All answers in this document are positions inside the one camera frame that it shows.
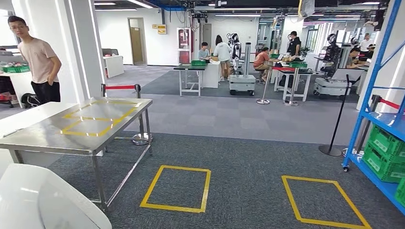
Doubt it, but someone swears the white curved plastic part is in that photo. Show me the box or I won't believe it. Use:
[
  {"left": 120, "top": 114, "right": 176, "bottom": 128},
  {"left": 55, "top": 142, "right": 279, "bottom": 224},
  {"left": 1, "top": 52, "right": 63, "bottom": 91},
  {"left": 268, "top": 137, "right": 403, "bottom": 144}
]
[{"left": 0, "top": 163, "right": 113, "bottom": 229}]

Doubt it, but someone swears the steel workbench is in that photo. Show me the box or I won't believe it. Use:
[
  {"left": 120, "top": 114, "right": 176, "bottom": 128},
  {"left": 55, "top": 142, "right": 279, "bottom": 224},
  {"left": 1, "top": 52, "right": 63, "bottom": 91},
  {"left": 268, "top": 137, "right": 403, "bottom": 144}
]
[{"left": 0, "top": 97, "right": 153, "bottom": 212}]

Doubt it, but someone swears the blue metal shelf rack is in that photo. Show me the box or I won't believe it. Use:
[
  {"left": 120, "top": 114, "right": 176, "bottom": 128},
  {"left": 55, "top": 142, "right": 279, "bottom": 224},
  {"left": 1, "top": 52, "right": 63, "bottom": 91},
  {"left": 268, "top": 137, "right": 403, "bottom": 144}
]
[{"left": 341, "top": 0, "right": 405, "bottom": 216}]

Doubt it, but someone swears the white counter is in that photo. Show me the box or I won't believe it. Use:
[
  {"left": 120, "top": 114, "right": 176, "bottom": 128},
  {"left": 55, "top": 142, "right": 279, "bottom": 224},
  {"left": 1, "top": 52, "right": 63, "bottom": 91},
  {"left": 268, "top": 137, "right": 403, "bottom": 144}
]
[{"left": 202, "top": 60, "right": 221, "bottom": 88}]

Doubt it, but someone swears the dark top table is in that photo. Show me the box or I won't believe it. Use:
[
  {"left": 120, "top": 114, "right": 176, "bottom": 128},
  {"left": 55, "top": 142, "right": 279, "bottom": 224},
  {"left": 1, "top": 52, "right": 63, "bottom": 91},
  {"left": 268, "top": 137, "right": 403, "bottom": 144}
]
[
  {"left": 272, "top": 66, "right": 317, "bottom": 103},
  {"left": 173, "top": 64, "right": 208, "bottom": 97}
]

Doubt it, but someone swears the white robot on wheeled base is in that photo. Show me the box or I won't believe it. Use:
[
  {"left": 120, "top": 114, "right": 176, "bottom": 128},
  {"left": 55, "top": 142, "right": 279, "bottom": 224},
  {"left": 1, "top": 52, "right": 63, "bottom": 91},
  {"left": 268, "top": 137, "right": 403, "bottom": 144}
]
[{"left": 226, "top": 32, "right": 256, "bottom": 96}]

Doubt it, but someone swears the person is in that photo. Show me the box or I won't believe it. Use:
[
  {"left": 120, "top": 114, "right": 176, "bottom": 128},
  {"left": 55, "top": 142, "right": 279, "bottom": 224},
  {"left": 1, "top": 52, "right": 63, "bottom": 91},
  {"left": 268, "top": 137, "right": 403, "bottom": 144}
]
[
  {"left": 213, "top": 34, "right": 232, "bottom": 81},
  {"left": 286, "top": 31, "right": 302, "bottom": 58},
  {"left": 253, "top": 47, "right": 275, "bottom": 82},
  {"left": 198, "top": 42, "right": 211, "bottom": 61},
  {"left": 361, "top": 33, "right": 374, "bottom": 53},
  {"left": 8, "top": 15, "right": 62, "bottom": 105},
  {"left": 345, "top": 47, "right": 362, "bottom": 69}
]

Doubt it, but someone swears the red fire cabinet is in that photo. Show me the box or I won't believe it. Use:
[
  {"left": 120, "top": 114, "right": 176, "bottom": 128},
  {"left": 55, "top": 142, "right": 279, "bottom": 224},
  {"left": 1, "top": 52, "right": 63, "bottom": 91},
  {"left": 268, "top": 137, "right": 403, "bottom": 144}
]
[{"left": 177, "top": 28, "right": 192, "bottom": 65}]

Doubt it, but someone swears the red barrier belt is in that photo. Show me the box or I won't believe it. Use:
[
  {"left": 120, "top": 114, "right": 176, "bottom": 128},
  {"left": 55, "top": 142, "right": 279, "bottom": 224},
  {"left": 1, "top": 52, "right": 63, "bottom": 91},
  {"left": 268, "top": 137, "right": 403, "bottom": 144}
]
[
  {"left": 379, "top": 98, "right": 405, "bottom": 112},
  {"left": 104, "top": 84, "right": 137, "bottom": 91}
]

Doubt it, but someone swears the brown door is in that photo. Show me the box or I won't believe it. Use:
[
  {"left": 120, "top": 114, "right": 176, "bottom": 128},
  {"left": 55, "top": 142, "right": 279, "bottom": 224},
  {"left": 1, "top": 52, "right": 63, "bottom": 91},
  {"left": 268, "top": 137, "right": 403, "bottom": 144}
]
[{"left": 128, "top": 18, "right": 148, "bottom": 66}]

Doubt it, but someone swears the white desk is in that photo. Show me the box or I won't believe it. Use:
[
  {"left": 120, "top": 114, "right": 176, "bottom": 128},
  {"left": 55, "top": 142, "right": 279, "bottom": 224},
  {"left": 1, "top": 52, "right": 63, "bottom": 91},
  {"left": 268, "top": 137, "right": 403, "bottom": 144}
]
[
  {"left": 103, "top": 55, "right": 125, "bottom": 79},
  {"left": 0, "top": 71, "right": 35, "bottom": 108}
]

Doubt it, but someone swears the black robot on wheeled base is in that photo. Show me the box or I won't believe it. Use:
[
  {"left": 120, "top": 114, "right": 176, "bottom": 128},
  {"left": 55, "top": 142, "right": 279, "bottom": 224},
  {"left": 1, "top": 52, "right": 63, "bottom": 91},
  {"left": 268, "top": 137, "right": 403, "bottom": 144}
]
[{"left": 313, "top": 33, "right": 352, "bottom": 97}]

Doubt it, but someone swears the black backpack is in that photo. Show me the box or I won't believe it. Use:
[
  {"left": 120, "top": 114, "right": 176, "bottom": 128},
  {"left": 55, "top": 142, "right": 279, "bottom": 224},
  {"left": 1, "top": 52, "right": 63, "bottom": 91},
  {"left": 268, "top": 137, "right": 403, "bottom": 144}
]
[{"left": 21, "top": 93, "right": 40, "bottom": 109}]

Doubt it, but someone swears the white table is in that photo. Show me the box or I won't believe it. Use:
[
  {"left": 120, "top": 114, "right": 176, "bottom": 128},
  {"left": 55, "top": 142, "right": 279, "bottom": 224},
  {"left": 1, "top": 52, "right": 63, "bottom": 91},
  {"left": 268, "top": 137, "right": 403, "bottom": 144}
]
[{"left": 0, "top": 102, "right": 78, "bottom": 136}]

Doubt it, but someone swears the black barrier post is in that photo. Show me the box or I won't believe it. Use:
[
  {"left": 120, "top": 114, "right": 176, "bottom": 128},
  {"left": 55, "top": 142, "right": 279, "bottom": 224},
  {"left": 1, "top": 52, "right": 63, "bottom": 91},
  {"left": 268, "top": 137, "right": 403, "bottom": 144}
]
[
  {"left": 319, "top": 74, "right": 350, "bottom": 157},
  {"left": 356, "top": 94, "right": 382, "bottom": 156}
]

